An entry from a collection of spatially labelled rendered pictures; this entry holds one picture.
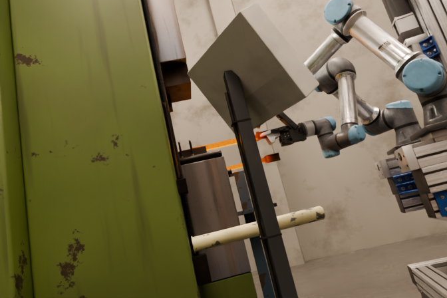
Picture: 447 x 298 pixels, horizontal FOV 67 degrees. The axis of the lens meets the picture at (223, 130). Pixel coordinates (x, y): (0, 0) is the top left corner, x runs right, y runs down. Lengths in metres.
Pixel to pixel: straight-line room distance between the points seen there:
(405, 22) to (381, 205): 2.90
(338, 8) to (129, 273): 1.21
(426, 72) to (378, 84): 3.31
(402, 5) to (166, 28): 1.10
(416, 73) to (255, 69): 0.61
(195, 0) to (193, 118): 1.81
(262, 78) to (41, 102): 0.70
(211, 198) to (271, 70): 0.62
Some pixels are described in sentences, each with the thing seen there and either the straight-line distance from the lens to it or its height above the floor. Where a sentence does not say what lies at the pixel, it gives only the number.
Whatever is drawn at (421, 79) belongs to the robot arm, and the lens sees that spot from 1.35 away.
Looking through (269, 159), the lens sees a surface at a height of 0.95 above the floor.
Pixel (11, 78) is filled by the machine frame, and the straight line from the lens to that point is 1.27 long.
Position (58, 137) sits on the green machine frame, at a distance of 1.17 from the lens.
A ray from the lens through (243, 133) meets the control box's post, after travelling 0.95.
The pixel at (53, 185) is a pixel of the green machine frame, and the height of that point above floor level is 0.88.
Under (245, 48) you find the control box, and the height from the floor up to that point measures 1.09.
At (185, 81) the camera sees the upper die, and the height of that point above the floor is 1.28.
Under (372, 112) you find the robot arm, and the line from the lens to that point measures 1.99.
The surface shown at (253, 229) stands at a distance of 1.13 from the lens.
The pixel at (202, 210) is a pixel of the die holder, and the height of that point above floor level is 0.72.
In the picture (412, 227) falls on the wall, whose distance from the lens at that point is 4.49.
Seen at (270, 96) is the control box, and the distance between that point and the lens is 0.97.
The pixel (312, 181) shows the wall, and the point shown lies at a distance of 4.37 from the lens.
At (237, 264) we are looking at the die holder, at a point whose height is 0.51.
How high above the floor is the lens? 0.67
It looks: 15 degrees up
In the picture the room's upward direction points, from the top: 14 degrees counter-clockwise
